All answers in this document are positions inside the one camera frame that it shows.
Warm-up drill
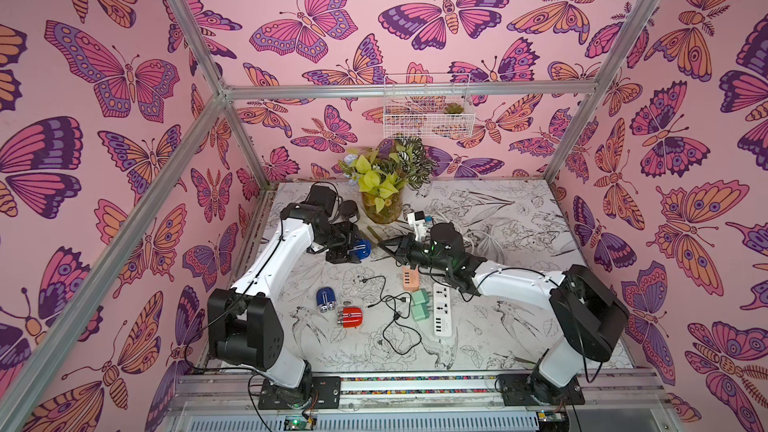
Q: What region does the pink power strip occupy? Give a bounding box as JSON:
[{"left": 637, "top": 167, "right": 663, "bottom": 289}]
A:
[{"left": 402, "top": 266, "right": 420, "bottom": 292}]

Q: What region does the green power adapter cube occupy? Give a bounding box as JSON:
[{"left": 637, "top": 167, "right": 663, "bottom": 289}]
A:
[{"left": 410, "top": 289, "right": 429, "bottom": 306}]

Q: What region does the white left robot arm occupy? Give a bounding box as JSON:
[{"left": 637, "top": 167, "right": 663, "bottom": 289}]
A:
[{"left": 207, "top": 202, "right": 362, "bottom": 408}]

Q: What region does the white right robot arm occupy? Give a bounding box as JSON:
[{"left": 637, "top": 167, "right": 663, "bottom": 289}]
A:
[{"left": 378, "top": 223, "right": 629, "bottom": 405}]

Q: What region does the small black jar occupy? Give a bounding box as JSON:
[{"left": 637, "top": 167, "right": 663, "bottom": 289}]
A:
[{"left": 338, "top": 200, "right": 359, "bottom": 222}]

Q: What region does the white power strip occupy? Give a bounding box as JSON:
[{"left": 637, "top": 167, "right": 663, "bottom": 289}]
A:
[{"left": 432, "top": 283, "right": 453, "bottom": 338}]

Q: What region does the potted green artificial plant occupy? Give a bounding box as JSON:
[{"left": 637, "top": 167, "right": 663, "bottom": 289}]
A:
[{"left": 338, "top": 137, "right": 437, "bottom": 224}]

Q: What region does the small plant in basket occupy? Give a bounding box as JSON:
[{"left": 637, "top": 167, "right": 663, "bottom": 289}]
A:
[{"left": 444, "top": 103, "right": 465, "bottom": 115}]

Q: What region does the white wire wall basket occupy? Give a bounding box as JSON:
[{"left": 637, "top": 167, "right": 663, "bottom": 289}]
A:
[{"left": 380, "top": 82, "right": 476, "bottom": 141}]

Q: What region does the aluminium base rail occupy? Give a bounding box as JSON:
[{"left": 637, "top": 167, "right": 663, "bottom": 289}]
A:
[{"left": 159, "top": 369, "right": 684, "bottom": 431}]

